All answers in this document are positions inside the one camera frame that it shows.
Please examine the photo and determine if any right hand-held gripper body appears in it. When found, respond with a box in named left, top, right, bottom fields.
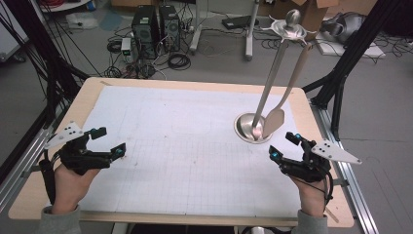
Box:
left=281, top=139, right=363, bottom=183

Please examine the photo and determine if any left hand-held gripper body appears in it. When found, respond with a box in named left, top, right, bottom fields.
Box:
left=43, top=121, right=113, bottom=176

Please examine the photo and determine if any beige spatula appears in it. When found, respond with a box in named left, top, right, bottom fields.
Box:
left=262, top=42, right=315, bottom=139

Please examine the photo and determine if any metal utensil stand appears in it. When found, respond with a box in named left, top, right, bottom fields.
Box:
left=233, top=9, right=318, bottom=145

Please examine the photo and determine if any person's right hand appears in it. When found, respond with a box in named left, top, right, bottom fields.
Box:
left=290, top=175, right=328, bottom=218

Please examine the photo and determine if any person's left hand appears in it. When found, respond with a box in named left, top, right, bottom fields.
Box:
left=51, top=166, right=100, bottom=215

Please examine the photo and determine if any thin wooden strip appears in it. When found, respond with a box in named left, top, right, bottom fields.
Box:
left=324, top=206, right=341, bottom=224

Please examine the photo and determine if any white grid mat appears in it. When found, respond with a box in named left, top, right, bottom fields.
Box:
left=77, top=85, right=305, bottom=218

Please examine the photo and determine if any white power supply box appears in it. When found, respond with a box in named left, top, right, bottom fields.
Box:
left=120, top=37, right=133, bottom=63

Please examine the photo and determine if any white stand leg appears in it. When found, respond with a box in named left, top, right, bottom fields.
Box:
left=189, top=0, right=205, bottom=55
left=244, top=0, right=261, bottom=61

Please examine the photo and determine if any black computer tower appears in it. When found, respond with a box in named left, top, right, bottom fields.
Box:
left=158, top=4, right=181, bottom=53
left=131, top=5, right=160, bottom=60

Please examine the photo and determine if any clear plastic bag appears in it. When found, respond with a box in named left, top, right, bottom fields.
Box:
left=66, top=12, right=99, bottom=30

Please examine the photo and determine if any white flat board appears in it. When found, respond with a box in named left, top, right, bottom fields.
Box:
left=316, top=31, right=388, bottom=59

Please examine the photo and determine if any grey rounded headset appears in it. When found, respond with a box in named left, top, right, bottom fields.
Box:
left=319, top=12, right=366, bottom=45

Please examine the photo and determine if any flat black device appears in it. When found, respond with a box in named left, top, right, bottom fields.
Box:
left=221, top=15, right=260, bottom=30

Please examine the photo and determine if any white round table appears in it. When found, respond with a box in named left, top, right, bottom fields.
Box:
left=38, top=0, right=93, bottom=14

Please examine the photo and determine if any cardboard box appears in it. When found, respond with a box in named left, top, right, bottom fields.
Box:
left=271, top=0, right=341, bottom=39

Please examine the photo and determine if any aluminium rail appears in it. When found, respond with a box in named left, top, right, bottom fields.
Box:
left=310, top=103, right=380, bottom=234
left=0, top=106, right=66, bottom=214

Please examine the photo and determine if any black metal frame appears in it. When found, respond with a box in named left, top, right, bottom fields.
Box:
left=0, top=0, right=91, bottom=184
left=301, top=0, right=403, bottom=141

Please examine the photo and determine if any coiled black cable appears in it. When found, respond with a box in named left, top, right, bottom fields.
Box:
left=167, top=53, right=192, bottom=71

